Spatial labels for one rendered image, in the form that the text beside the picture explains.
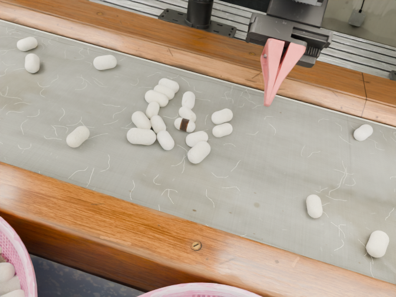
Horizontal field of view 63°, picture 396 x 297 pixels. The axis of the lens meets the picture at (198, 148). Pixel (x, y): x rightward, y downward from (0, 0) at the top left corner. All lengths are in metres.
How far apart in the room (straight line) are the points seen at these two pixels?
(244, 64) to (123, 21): 0.25
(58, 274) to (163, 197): 0.15
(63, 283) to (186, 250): 0.16
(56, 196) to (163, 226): 0.12
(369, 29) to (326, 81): 2.00
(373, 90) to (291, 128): 0.19
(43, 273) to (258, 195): 0.27
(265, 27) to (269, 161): 0.18
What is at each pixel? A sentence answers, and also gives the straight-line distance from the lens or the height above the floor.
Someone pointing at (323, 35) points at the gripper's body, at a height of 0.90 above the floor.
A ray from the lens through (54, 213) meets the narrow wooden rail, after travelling 0.36.
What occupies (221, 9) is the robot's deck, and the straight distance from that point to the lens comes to 1.03.
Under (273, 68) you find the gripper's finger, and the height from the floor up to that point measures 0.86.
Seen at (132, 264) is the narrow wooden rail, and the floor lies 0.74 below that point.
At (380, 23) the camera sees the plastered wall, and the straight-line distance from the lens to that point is 2.60.
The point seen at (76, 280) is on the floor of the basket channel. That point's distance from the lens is 0.42.
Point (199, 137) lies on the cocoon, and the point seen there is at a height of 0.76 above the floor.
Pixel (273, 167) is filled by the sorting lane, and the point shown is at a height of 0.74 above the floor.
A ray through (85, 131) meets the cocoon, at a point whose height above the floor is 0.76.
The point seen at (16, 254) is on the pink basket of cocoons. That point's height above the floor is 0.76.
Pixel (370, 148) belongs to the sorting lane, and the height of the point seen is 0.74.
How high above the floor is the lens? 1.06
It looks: 46 degrees down
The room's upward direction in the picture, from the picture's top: 12 degrees clockwise
